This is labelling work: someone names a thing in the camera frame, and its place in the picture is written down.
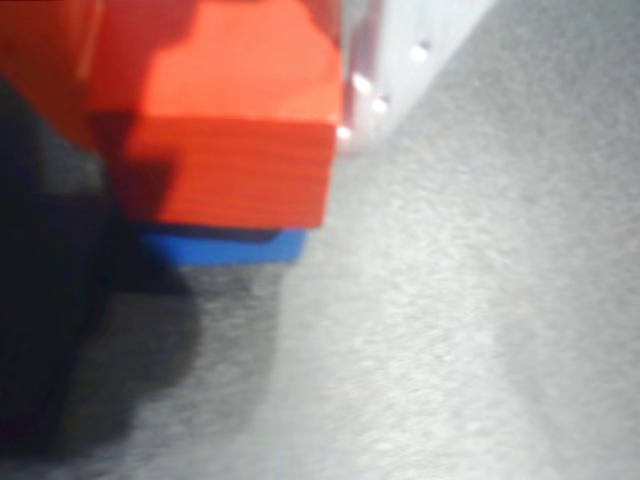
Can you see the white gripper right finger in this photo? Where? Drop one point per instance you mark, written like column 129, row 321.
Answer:
column 395, row 55

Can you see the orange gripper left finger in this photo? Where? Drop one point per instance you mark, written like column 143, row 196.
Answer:
column 45, row 45

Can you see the orange-red block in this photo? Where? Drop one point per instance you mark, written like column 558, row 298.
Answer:
column 240, row 165

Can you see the blue block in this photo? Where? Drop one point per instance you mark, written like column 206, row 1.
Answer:
column 225, row 250

